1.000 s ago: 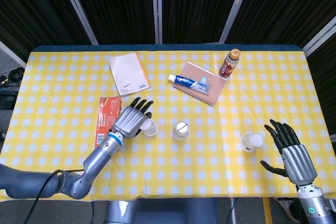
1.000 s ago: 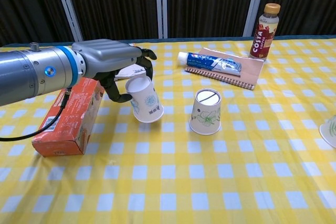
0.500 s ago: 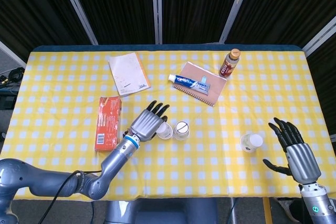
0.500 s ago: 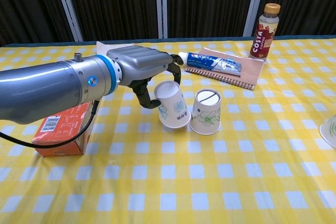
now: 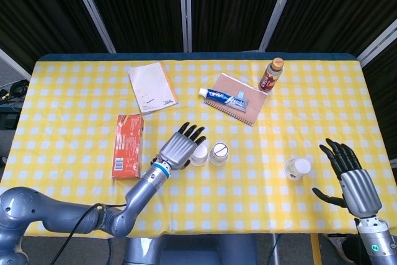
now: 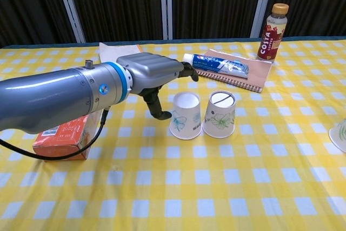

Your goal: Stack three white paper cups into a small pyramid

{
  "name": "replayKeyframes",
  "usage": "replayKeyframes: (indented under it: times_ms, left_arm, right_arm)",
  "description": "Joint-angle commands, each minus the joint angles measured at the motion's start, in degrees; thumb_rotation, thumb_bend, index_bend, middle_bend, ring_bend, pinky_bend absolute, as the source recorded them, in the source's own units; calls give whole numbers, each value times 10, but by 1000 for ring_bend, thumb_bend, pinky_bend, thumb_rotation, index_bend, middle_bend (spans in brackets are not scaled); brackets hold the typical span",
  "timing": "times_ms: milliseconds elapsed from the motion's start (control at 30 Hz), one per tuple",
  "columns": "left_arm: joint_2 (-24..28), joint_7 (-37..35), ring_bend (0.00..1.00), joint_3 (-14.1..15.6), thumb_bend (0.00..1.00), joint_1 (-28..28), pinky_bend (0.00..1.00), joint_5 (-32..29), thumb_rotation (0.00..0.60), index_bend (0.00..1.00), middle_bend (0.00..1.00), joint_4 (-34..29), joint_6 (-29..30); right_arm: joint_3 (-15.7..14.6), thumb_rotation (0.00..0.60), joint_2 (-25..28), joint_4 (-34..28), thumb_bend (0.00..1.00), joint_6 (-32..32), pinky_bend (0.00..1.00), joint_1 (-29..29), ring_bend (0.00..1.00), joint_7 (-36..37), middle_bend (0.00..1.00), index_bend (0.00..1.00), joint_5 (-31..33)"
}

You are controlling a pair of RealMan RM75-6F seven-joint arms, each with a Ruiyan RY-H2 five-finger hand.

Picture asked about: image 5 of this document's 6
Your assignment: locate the white paper cup green print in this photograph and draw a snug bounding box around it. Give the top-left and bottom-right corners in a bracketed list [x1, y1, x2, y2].
[283, 157, 311, 181]

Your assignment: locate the paper cup with black line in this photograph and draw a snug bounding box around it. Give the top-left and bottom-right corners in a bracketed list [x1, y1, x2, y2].
[208, 142, 231, 166]

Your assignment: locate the white blue toothpaste tube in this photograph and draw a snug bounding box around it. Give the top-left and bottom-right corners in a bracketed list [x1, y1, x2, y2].
[198, 88, 250, 111]

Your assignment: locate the grey metal table leg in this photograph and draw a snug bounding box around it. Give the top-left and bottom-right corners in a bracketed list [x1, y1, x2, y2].
[268, 233, 280, 265]

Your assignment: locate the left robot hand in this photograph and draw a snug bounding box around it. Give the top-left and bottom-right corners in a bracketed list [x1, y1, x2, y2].
[150, 121, 207, 171]

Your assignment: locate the brown coffee drink bottle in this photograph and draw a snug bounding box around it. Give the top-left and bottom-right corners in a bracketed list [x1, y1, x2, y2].
[258, 57, 285, 92]

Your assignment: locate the white notebook orange spine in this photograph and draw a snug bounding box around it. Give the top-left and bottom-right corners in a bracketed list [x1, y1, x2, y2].
[127, 61, 179, 115]

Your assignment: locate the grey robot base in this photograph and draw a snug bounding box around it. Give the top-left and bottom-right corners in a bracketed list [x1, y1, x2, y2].
[123, 233, 258, 265]

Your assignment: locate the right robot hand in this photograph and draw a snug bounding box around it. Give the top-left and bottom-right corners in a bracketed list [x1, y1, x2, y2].
[312, 138, 383, 218]

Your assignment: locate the white partition frame post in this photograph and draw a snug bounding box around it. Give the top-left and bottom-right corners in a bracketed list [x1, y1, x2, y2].
[66, 0, 117, 54]
[178, 0, 193, 53]
[259, 0, 301, 52]
[0, 47, 32, 81]
[356, 18, 397, 67]

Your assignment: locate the yellow white checkered tablecloth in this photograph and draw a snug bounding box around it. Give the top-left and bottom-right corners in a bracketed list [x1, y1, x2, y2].
[0, 60, 397, 240]

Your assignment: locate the plain white paper cup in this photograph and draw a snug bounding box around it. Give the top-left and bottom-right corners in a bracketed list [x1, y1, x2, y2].
[189, 143, 208, 166]

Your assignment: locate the pink spiral notebook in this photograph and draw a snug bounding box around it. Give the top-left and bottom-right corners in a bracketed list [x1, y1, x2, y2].
[203, 73, 269, 127]

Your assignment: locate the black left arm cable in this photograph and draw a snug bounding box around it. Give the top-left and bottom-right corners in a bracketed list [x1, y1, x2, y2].
[49, 202, 127, 265]

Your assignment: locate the black pleated partition panel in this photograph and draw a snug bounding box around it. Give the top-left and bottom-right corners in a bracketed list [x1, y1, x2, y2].
[190, 0, 291, 53]
[266, 0, 397, 58]
[79, 0, 187, 54]
[0, 0, 113, 75]

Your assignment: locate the black cable bundle on floor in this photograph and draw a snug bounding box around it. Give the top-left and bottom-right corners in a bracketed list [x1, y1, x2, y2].
[0, 80, 30, 102]

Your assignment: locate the orange cardboard box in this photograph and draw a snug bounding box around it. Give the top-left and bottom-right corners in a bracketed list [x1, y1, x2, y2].
[111, 114, 145, 181]

